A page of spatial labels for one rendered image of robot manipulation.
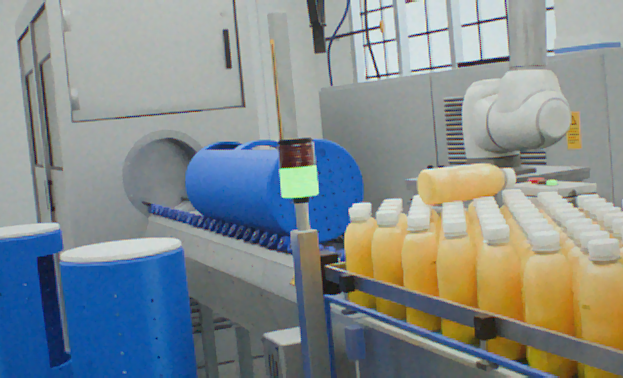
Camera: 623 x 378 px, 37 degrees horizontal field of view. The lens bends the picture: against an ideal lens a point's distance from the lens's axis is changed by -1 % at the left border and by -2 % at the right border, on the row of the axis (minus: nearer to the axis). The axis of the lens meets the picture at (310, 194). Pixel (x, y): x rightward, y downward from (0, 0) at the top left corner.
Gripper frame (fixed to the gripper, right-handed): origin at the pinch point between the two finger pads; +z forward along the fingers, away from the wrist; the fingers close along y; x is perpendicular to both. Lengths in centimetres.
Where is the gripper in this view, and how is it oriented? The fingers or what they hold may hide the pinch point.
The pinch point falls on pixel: (319, 39)
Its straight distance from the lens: 246.5
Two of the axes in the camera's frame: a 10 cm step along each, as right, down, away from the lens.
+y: -2.6, 1.1, -9.6
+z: 0.9, 9.9, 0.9
